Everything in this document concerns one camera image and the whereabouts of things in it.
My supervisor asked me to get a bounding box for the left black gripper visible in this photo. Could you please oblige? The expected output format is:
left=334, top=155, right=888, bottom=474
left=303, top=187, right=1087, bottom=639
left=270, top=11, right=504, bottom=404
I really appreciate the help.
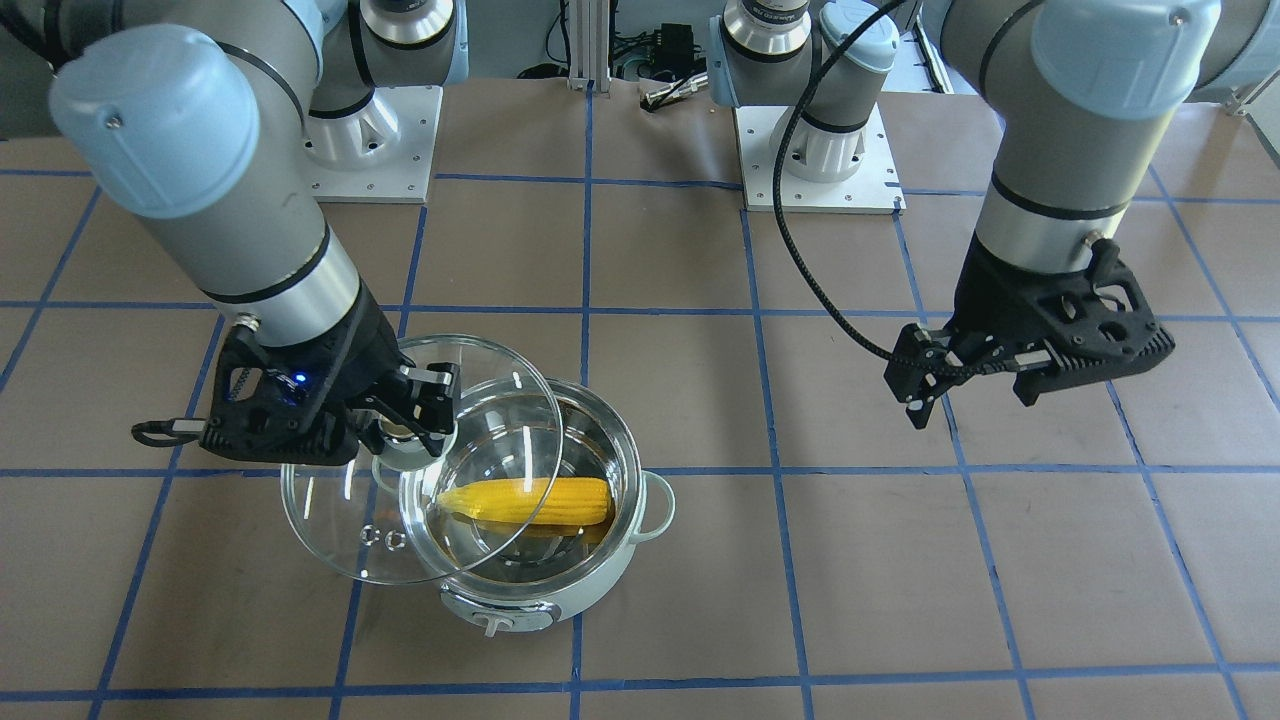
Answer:
left=884, top=237, right=1069, bottom=430

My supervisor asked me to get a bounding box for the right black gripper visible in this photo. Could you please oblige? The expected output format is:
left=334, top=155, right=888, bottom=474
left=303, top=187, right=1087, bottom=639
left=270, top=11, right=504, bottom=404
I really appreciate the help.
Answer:
left=255, top=284, right=460, bottom=462

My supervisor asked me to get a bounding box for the glass pot lid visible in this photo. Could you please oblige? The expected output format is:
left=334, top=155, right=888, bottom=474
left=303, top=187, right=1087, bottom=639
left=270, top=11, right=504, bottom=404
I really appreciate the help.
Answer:
left=280, top=334, right=563, bottom=585

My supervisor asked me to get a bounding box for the yellow corn cob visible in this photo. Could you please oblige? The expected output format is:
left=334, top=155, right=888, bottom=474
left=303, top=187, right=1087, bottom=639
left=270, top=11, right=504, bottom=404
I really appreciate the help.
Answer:
left=435, top=477, right=613, bottom=527

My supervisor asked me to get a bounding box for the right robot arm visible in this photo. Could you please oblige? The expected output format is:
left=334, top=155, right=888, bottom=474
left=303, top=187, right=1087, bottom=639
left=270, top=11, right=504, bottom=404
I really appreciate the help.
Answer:
left=3, top=1, right=468, bottom=468

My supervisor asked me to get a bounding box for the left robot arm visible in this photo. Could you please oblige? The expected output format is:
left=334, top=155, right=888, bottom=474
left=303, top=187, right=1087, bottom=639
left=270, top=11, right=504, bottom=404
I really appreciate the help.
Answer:
left=707, top=1, right=1277, bottom=428

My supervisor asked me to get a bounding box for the light green pot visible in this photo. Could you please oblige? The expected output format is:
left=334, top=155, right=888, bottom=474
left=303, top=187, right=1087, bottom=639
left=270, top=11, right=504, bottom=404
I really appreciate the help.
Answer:
left=399, top=379, right=676, bottom=637

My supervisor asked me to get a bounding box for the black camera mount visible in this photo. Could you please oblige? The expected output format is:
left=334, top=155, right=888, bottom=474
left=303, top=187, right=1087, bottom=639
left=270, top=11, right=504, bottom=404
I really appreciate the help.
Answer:
left=198, top=316, right=358, bottom=466
left=1012, top=232, right=1176, bottom=406

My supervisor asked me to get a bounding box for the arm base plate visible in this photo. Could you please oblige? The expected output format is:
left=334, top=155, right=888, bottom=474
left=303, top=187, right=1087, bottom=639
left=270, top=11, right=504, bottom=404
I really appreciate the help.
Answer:
left=301, top=86, right=444, bottom=205
left=733, top=105, right=906, bottom=214

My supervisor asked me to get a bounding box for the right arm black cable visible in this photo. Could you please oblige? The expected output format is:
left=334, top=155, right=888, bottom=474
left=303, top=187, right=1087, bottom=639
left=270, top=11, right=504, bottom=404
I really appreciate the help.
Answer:
left=132, top=340, right=261, bottom=447

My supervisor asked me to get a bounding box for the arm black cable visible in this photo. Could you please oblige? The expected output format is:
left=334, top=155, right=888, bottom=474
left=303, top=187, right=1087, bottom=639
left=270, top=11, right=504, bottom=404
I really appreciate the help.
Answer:
left=772, top=0, right=986, bottom=379
left=132, top=340, right=261, bottom=447

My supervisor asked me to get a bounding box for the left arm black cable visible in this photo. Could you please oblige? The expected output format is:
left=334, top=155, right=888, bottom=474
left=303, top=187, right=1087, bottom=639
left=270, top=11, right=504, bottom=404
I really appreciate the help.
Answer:
left=772, top=0, right=986, bottom=379

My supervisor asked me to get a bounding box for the aluminium frame post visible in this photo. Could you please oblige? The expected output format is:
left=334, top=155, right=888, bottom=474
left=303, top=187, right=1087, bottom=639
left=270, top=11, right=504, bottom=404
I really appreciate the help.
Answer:
left=566, top=0, right=613, bottom=95

